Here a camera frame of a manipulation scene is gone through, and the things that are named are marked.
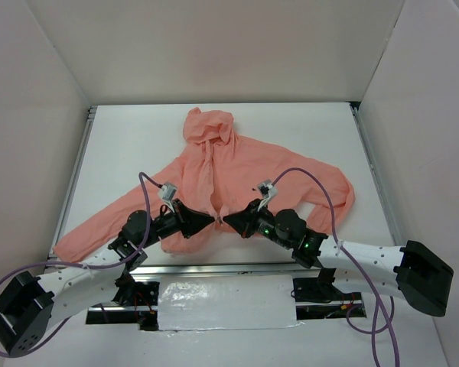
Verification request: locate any salmon pink hooded jacket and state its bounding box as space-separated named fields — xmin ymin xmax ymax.
xmin=54 ymin=107 xmax=357 ymax=261

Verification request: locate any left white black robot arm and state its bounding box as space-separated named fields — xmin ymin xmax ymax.
xmin=0 ymin=200 xmax=214 ymax=358

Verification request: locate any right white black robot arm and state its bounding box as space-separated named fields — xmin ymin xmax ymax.
xmin=223 ymin=200 xmax=454 ymax=317

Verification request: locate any white foam board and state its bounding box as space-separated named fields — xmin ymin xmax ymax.
xmin=158 ymin=274 xmax=298 ymax=331

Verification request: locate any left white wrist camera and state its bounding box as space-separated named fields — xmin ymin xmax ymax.
xmin=158 ymin=182 xmax=177 ymax=212

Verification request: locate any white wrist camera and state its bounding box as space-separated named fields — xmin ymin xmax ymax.
xmin=257 ymin=180 xmax=278 ymax=211
xmin=158 ymin=182 xmax=177 ymax=212

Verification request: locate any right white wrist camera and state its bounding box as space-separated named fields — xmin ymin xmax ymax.
xmin=257 ymin=180 xmax=278 ymax=211

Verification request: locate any aluminium frame rail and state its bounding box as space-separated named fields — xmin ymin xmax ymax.
xmin=131 ymin=262 xmax=320 ymax=276

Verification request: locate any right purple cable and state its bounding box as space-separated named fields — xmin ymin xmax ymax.
xmin=271 ymin=167 xmax=401 ymax=367

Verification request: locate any purple cable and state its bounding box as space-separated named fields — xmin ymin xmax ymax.
xmin=0 ymin=171 xmax=165 ymax=359
xmin=271 ymin=167 xmax=401 ymax=367

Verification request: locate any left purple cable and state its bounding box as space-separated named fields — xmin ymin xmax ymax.
xmin=0 ymin=171 xmax=165 ymax=359

